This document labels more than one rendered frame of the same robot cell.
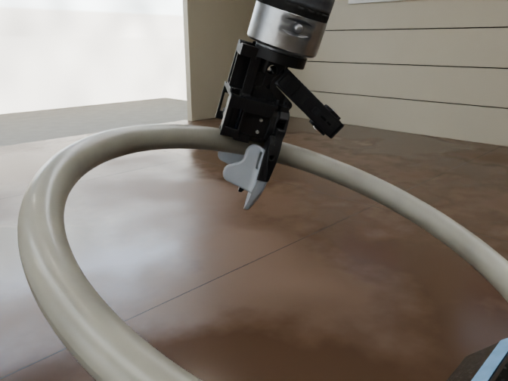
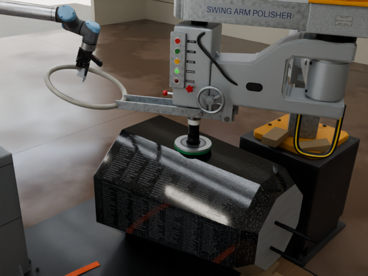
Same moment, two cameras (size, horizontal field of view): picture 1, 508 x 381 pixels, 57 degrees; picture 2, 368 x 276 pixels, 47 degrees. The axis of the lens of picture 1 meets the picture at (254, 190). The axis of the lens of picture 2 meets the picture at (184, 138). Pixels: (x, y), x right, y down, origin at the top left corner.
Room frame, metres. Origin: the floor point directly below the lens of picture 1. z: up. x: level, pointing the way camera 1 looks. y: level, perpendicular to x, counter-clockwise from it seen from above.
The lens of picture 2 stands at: (-2.02, -0.50, 1.96)
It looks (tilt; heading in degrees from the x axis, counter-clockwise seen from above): 25 degrees down; 357
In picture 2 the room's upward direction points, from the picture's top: 2 degrees clockwise
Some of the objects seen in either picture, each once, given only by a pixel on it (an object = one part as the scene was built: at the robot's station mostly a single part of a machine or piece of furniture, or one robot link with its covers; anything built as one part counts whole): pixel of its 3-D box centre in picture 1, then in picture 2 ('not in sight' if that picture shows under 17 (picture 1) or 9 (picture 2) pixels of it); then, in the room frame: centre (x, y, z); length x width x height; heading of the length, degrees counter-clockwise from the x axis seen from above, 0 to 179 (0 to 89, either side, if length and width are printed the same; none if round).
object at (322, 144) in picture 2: not in sight; (312, 144); (0.35, -1.45, 0.80); 0.20 x 0.10 x 0.05; 85
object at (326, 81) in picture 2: not in sight; (326, 76); (-0.04, -1.30, 1.37); 0.19 x 0.19 x 0.20
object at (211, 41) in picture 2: not in sight; (211, 68); (0.15, -0.75, 1.34); 0.36 x 0.22 x 0.45; 71
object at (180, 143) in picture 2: not in sight; (193, 143); (0.18, -0.68, 0.89); 0.21 x 0.21 x 0.01
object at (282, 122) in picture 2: not in sight; (300, 133); (0.59, -1.45, 0.76); 0.49 x 0.49 x 0.05; 44
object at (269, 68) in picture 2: not in sight; (270, 79); (0.04, -1.04, 1.33); 0.74 x 0.23 x 0.49; 71
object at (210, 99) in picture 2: not in sight; (212, 98); (0.03, -0.75, 1.22); 0.15 x 0.10 x 0.15; 71
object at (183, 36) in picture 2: not in sight; (178, 60); (0.10, -0.57, 1.39); 0.08 x 0.03 x 0.28; 71
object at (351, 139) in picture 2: not in sight; (292, 183); (0.59, -1.45, 0.37); 0.66 x 0.66 x 0.74; 44
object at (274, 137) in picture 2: not in sight; (275, 136); (0.45, -1.23, 0.81); 0.20 x 0.10 x 0.05; 142
